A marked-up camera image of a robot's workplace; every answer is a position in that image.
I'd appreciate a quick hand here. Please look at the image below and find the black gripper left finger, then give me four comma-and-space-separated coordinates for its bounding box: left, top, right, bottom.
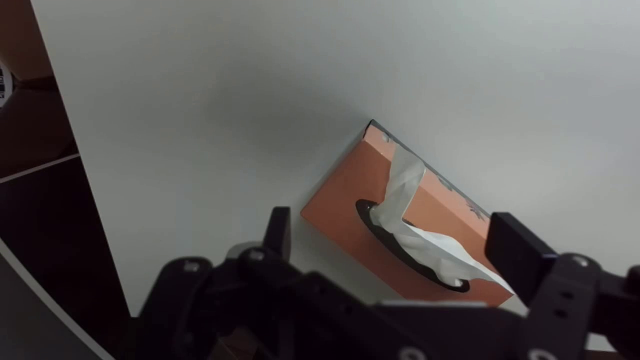
117, 204, 376, 360

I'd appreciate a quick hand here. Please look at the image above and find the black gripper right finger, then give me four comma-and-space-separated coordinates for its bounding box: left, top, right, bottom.
483, 210, 640, 360

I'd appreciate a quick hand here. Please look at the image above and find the white tissue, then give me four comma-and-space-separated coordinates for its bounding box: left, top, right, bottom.
368, 145, 528, 316

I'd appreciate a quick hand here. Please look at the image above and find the orange tissue box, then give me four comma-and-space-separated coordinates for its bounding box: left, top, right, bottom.
297, 119, 516, 311

